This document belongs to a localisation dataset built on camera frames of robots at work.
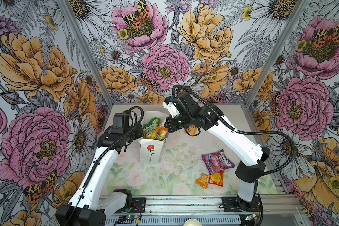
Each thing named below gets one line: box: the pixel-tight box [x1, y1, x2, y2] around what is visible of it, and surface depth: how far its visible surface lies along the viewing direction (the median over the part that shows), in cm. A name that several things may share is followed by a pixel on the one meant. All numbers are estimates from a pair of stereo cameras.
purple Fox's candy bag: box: [201, 149, 236, 175], surface depth 88 cm
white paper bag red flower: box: [137, 110, 170, 164], surface depth 76 cm
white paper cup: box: [183, 218, 202, 226], surface depth 62 cm
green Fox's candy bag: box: [142, 117, 161, 140], surface depth 83 cm
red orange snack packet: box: [195, 170, 225, 190], surface depth 83 cm
